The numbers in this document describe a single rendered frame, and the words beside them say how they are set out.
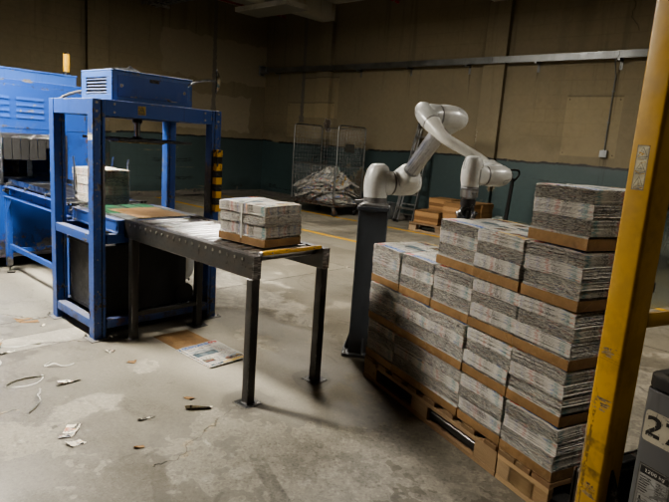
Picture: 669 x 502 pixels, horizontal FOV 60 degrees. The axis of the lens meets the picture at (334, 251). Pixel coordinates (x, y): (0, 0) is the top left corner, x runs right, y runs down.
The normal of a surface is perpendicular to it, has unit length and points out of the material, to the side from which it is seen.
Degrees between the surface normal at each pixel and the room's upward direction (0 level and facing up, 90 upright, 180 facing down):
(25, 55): 90
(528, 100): 90
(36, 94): 90
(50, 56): 90
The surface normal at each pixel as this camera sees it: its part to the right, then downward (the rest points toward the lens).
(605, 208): 0.45, 0.19
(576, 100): -0.68, 0.09
